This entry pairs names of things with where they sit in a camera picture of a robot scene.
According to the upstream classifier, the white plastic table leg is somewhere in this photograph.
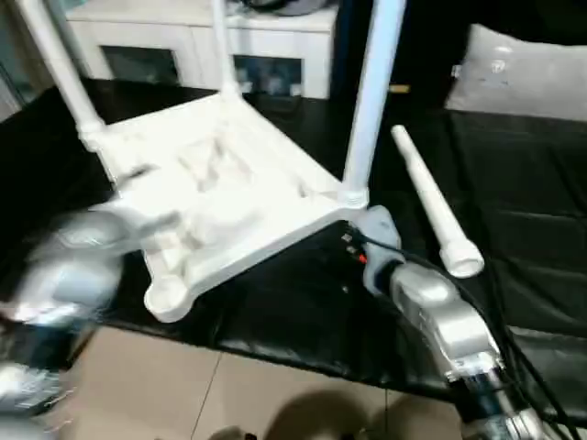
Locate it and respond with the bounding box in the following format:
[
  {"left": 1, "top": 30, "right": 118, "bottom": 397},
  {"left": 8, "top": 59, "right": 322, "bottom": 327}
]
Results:
[
  {"left": 20, "top": 0, "right": 105, "bottom": 146},
  {"left": 391, "top": 124, "right": 486, "bottom": 279},
  {"left": 338, "top": 0, "right": 408, "bottom": 210},
  {"left": 209, "top": 0, "right": 243, "bottom": 100}
]

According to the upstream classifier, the white plastic table top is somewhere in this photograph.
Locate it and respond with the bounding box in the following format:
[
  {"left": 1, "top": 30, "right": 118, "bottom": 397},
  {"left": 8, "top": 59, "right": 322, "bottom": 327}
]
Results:
[{"left": 80, "top": 86, "right": 371, "bottom": 325}]

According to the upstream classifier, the grey pillow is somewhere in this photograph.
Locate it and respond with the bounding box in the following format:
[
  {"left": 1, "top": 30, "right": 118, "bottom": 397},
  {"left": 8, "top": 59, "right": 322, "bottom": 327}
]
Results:
[{"left": 444, "top": 23, "right": 587, "bottom": 123}]

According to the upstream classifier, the black case with gold label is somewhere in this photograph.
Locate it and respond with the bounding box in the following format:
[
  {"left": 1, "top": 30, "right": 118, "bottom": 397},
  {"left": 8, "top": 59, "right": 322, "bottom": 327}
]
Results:
[{"left": 332, "top": 0, "right": 476, "bottom": 111}]

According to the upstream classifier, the white glass-door cabinet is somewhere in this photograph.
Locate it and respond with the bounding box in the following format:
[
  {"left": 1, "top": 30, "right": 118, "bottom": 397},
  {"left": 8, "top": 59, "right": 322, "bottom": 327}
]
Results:
[{"left": 66, "top": 0, "right": 338, "bottom": 100}]

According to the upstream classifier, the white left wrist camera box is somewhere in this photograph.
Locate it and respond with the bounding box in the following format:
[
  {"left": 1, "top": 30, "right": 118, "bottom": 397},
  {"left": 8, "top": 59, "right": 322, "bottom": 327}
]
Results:
[{"left": 116, "top": 201, "right": 184, "bottom": 251}]

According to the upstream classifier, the black mat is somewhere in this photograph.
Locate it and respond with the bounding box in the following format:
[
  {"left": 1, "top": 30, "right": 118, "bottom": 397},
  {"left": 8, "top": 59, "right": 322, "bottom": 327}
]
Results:
[{"left": 0, "top": 77, "right": 587, "bottom": 404}]

